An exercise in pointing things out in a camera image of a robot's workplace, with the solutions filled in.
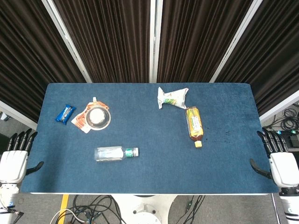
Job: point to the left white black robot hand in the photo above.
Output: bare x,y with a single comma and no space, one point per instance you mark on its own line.
12,165

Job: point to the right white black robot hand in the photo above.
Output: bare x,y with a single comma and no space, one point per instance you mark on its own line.
283,166

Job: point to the transparent bottle green label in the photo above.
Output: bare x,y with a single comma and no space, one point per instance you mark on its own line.
108,154

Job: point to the tea bottle yellow label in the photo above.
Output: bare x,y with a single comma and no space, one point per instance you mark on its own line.
194,121

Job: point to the black foot pedal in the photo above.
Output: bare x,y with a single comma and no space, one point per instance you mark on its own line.
294,141

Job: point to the yellow floor tape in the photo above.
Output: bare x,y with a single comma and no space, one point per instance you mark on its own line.
64,205

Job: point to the blue snack bar wrapper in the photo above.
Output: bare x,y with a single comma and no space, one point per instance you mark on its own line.
65,114

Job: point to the orange white spout pouch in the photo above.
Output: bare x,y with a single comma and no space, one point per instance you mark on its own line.
79,120

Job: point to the stainless steel bowl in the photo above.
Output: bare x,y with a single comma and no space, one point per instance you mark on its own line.
98,116

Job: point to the dark brown pleated curtain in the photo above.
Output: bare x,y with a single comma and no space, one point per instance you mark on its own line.
25,58
109,39
273,58
198,39

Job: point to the white green snack bag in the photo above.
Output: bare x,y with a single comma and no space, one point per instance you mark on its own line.
172,98

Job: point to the blue felt table mat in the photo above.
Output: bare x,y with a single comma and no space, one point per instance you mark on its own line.
151,170

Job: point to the white metal frame rail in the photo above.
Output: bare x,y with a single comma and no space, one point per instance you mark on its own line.
16,114
280,107

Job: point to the white metal frame post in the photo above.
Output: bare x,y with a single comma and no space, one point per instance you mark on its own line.
67,39
236,39
155,39

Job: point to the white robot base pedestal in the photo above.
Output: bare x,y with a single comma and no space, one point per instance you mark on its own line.
144,210

